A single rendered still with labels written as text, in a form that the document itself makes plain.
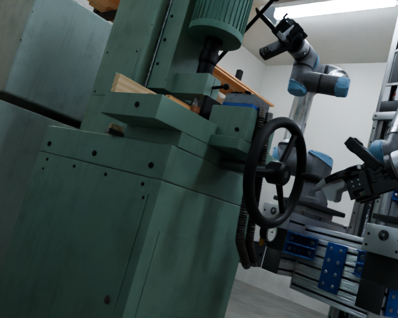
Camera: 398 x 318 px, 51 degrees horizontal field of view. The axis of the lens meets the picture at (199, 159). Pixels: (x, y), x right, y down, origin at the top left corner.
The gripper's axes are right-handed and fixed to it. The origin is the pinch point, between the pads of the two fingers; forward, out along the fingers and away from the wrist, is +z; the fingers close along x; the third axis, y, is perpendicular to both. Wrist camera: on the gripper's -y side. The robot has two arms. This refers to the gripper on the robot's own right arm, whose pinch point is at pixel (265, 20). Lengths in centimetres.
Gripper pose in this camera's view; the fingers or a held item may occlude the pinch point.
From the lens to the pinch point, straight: 148.4
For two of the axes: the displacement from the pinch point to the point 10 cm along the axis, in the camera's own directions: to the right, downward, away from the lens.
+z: -5.9, -2.6, -7.6
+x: 4.2, 7.1, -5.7
